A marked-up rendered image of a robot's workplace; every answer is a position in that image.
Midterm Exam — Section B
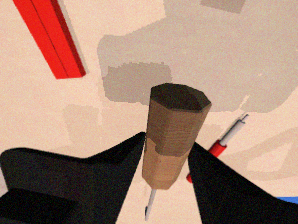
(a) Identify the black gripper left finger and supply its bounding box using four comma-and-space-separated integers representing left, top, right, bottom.
0, 132, 146, 224

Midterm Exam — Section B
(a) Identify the blue tape strip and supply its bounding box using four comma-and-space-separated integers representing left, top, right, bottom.
275, 196, 298, 204

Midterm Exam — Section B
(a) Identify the red-handled screwdriver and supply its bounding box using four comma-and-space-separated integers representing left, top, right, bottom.
186, 114, 250, 183

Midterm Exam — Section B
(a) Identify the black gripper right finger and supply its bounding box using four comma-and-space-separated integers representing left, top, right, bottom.
187, 142, 298, 224

